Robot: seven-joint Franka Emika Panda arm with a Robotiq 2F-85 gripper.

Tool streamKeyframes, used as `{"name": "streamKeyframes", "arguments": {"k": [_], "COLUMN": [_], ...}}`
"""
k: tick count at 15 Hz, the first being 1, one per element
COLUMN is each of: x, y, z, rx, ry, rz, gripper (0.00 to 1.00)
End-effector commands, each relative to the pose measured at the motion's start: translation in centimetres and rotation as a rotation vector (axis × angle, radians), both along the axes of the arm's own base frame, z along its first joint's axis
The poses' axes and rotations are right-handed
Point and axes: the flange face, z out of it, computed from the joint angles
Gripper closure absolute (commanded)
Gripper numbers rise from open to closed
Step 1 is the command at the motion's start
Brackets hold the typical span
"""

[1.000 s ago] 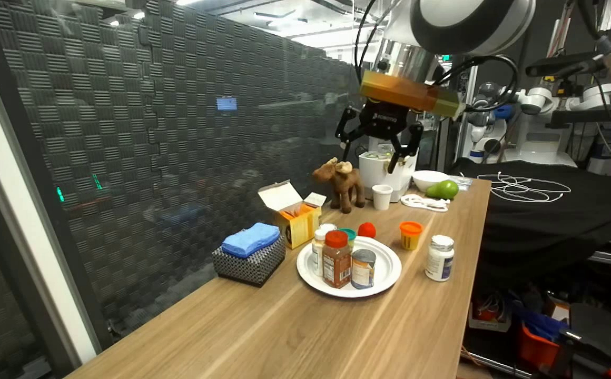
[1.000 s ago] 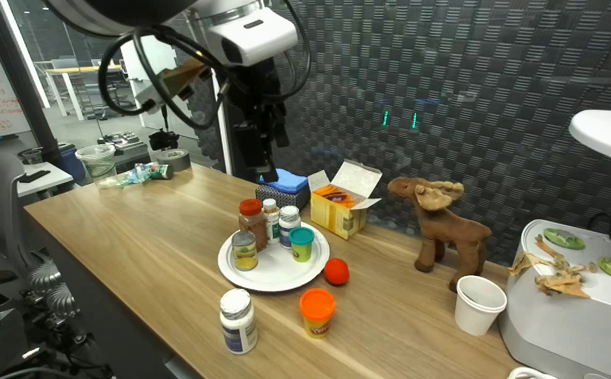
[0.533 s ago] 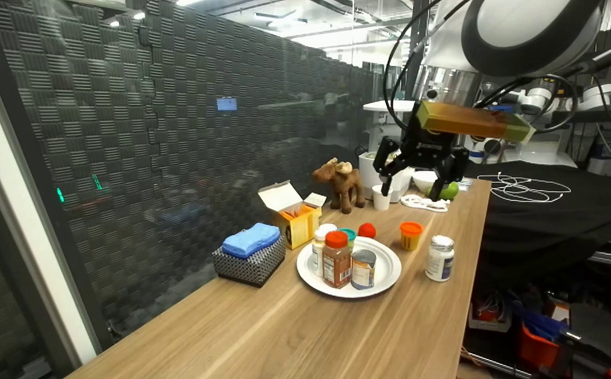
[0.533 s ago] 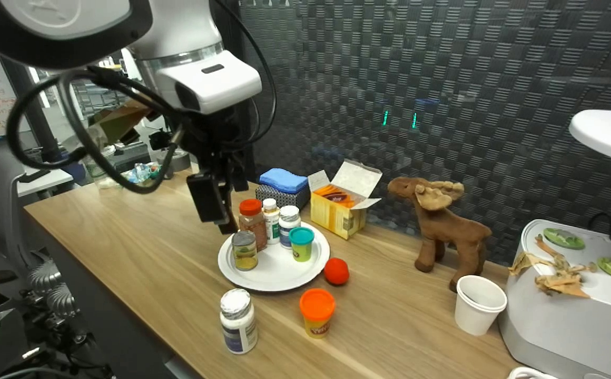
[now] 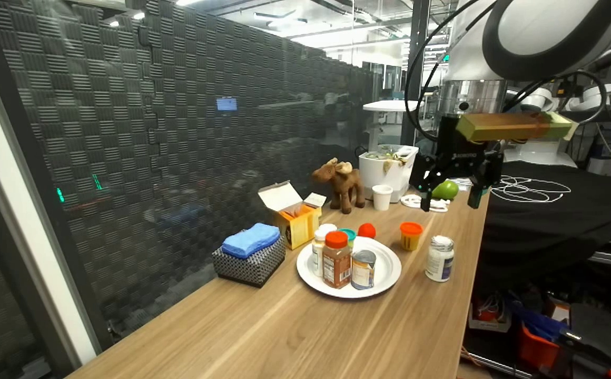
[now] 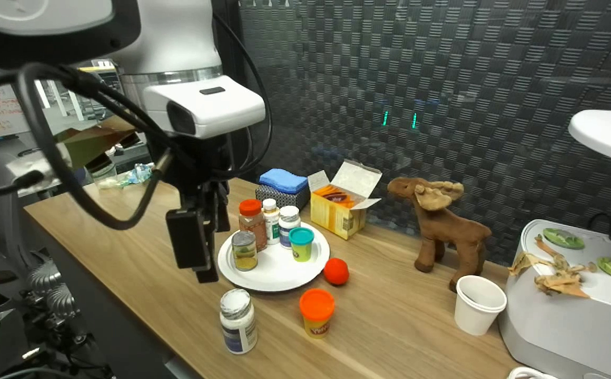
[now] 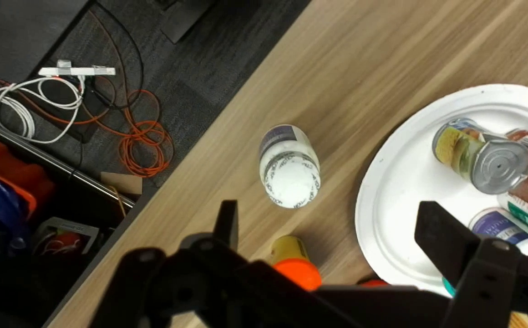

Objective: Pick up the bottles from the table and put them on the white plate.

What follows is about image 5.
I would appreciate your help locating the open yellow cardboard box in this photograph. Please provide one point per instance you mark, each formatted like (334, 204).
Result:
(295, 214)

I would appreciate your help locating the yellow tub orange lid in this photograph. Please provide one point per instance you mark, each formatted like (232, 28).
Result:
(411, 234)

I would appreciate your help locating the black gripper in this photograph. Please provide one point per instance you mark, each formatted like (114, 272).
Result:
(460, 158)

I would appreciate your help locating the dried brown leaves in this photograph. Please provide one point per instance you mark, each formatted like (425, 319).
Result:
(390, 157)

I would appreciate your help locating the white background machine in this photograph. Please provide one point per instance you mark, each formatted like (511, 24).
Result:
(538, 152)

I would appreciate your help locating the white crumpled wrapper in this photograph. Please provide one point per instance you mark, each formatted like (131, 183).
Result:
(411, 203)

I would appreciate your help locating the brown moose plush toy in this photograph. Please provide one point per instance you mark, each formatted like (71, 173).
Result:
(340, 183)

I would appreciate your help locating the white paper cup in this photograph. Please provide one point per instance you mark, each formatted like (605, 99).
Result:
(381, 197)

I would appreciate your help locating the white plastic bin appliance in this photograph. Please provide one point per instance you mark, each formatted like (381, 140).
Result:
(388, 172)

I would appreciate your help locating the blue plastic item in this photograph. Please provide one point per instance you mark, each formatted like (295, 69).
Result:
(539, 328)

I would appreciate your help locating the red plastic bin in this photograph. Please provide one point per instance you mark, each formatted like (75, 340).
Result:
(538, 348)

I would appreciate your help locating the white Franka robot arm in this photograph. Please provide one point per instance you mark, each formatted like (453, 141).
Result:
(551, 34)

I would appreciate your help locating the small tin can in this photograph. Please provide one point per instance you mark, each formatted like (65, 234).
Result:
(363, 271)

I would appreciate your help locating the brown spice bottle orange cap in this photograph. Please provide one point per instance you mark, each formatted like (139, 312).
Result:
(335, 262)

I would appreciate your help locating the white paper plate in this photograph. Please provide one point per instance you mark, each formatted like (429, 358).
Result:
(386, 267)

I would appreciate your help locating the large white pill bottle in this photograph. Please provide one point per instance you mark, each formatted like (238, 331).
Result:
(441, 257)

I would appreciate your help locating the small tub teal lid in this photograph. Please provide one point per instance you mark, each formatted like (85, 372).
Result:
(347, 234)

